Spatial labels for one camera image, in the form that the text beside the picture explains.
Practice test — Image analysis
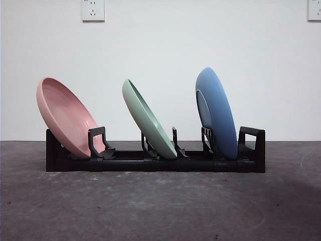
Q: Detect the light green plate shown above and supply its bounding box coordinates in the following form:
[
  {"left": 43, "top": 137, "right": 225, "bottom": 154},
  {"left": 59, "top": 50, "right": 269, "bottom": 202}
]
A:
[{"left": 122, "top": 78, "right": 179, "bottom": 160}]

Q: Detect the blue plate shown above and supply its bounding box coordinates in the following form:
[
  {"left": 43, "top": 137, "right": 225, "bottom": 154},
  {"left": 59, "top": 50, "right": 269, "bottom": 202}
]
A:
[{"left": 195, "top": 66, "right": 238, "bottom": 161}]

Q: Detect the pink plate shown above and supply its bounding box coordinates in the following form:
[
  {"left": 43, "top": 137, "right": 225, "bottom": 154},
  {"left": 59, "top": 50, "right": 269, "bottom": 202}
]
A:
[{"left": 36, "top": 77, "right": 106, "bottom": 160}]

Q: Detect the black plastic dish rack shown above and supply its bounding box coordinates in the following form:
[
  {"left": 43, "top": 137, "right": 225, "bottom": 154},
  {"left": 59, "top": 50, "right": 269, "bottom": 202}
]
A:
[{"left": 46, "top": 126, "right": 266, "bottom": 174}]

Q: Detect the white wall socket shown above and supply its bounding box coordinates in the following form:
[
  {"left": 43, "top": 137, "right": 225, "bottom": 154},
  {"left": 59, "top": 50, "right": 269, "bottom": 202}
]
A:
[
  {"left": 81, "top": 0, "right": 105, "bottom": 22},
  {"left": 307, "top": 0, "right": 321, "bottom": 22}
]

